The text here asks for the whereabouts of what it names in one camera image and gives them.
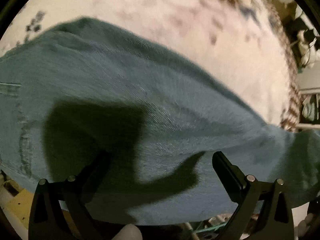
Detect blue denim jeans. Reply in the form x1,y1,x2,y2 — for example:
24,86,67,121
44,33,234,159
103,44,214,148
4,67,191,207
1,18,319,225

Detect operator hand fingertip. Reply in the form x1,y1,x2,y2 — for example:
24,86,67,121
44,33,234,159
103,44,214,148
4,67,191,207
112,224,143,240

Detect cluttered white shelf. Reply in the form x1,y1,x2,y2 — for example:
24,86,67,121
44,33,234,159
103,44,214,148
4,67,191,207
285,6,319,129

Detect white floral bed sheet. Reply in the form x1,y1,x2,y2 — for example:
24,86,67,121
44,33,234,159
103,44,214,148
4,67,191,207
1,0,300,132

